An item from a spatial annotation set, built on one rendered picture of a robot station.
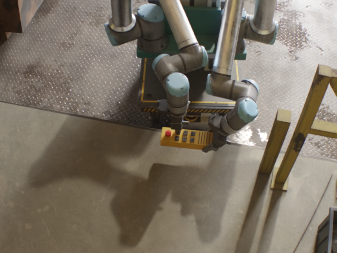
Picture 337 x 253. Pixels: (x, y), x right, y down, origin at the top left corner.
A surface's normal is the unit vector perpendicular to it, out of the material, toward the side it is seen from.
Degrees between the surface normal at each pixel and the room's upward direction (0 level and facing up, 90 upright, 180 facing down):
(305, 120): 90
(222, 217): 0
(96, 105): 0
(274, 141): 90
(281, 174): 90
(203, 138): 0
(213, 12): 90
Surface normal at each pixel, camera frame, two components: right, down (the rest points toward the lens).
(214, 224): -0.04, -0.56
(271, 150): -0.23, 0.81
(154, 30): 0.38, 0.78
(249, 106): 0.43, -0.36
